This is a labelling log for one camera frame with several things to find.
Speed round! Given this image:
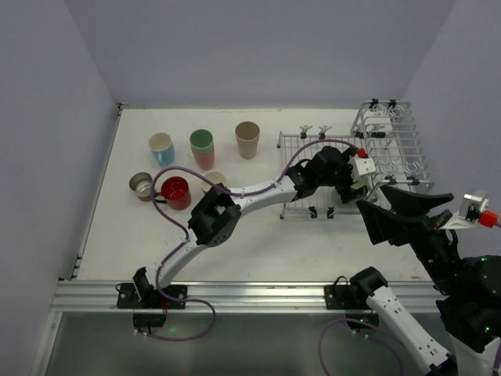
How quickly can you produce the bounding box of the beige tall cup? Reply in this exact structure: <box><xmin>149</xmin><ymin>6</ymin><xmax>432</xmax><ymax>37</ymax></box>
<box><xmin>235</xmin><ymin>121</ymin><xmax>260</xmax><ymax>160</ymax></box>

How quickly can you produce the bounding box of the dark teal mug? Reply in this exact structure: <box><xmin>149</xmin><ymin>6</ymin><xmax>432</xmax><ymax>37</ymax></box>
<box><xmin>200</xmin><ymin>171</ymin><xmax>227</xmax><ymax>193</ymax></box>

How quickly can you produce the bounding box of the pink cup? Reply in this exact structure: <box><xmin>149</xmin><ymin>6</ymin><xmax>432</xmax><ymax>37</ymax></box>
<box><xmin>193</xmin><ymin>150</ymin><xmax>215</xmax><ymax>170</ymax></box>

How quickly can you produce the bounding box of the light green cup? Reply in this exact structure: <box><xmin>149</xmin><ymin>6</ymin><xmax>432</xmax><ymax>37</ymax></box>
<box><xmin>189</xmin><ymin>128</ymin><xmax>214</xmax><ymax>156</ymax></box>

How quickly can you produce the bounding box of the red mug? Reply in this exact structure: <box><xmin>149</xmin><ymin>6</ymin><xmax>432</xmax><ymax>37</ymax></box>
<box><xmin>156</xmin><ymin>176</ymin><xmax>192</xmax><ymax>211</ymax></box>

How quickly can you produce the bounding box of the light blue mug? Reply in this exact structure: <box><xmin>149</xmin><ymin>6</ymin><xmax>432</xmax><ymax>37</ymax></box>
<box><xmin>149</xmin><ymin>132</ymin><xmax>175</xmax><ymax>166</ymax></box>

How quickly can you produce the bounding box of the cream brown mug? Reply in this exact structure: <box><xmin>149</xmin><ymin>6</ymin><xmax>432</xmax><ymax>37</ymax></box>
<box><xmin>128</xmin><ymin>172</ymin><xmax>153</xmax><ymax>202</ymax></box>

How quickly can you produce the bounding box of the pale green mug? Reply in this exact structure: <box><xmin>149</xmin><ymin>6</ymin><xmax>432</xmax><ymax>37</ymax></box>
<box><xmin>332</xmin><ymin>187</ymin><xmax>357</xmax><ymax>205</ymax></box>

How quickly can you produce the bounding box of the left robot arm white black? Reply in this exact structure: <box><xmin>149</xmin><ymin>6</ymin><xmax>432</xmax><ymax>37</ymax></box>
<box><xmin>132</xmin><ymin>144</ymin><xmax>376</xmax><ymax>302</ymax></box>

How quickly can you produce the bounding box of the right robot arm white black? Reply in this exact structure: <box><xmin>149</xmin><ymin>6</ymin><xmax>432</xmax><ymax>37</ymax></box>
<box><xmin>350</xmin><ymin>185</ymin><xmax>500</xmax><ymax>375</ymax></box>

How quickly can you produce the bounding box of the metal wire dish rack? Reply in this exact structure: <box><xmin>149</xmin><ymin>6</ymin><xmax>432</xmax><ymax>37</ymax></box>
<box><xmin>277</xmin><ymin>99</ymin><xmax>433</xmax><ymax>207</ymax></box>

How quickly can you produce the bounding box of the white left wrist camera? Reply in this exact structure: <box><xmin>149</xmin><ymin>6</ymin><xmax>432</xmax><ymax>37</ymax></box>
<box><xmin>348</xmin><ymin>149</ymin><xmax>377</xmax><ymax>183</ymax></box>

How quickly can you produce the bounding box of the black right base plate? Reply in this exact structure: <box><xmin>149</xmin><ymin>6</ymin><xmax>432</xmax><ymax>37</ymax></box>
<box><xmin>323</xmin><ymin>276</ymin><xmax>369</xmax><ymax>310</ymax></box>

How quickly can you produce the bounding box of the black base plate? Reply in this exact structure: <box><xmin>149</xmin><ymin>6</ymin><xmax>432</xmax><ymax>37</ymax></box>
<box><xmin>323</xmin><ymin>276</ymin><xmax>369</xmax><ymax>310</ymax></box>
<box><xmin>115</xmin><ymin>283</ymin><xmax>188</xmax><ymax>309</ymax></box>

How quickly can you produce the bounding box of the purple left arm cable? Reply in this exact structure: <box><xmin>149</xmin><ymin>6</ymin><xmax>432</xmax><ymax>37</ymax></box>
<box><xmin>132</xmin><ymin>139</ymin><xmax>363</xmax><ymax>341</ymax></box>

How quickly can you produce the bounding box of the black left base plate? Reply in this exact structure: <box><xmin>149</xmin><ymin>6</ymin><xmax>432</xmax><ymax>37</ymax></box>
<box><xmin>115</xmin><ymin>283</ymin><xmax>188</xmax><ymax>309</ymax></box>

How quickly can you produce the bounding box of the aluminium rail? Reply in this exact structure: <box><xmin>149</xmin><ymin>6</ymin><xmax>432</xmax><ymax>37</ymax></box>
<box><xmin>49</xmin><ymin>280</ymin><xmax>442</xmax><ymax>313</ymax></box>

